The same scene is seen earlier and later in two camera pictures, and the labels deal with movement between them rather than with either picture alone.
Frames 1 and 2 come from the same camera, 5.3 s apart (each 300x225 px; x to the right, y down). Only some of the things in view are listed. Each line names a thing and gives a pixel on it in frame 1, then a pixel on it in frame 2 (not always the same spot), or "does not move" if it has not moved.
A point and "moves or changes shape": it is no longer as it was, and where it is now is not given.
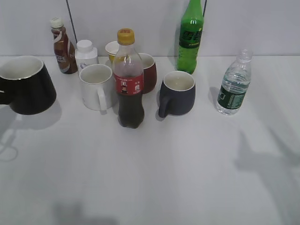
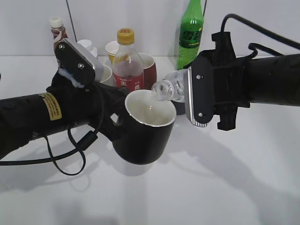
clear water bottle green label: x=235 y=84 moves or changes shape
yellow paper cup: x=112 y=48 does not move
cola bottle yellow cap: x=128 y=74 does not move
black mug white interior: x=26 y=85 → x=142 y=134
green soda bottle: x=191 y=36 does not move
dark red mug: x=149 y=78 does not move
